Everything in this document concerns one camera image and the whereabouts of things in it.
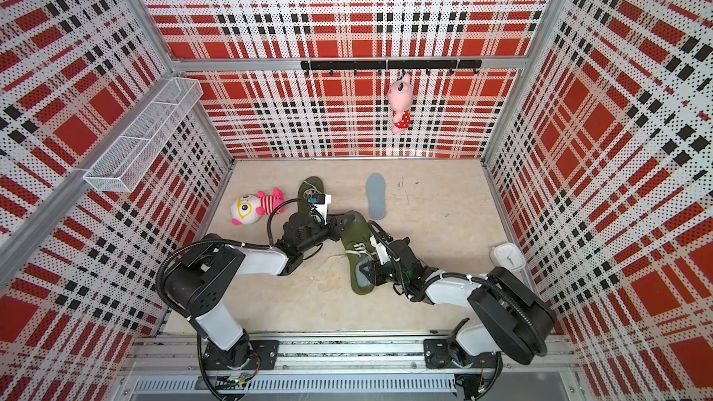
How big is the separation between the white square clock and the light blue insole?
1.33 feet

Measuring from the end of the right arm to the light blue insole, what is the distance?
287 millimetres

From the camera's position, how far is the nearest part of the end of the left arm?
0.71m

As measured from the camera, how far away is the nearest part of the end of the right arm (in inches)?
25.8
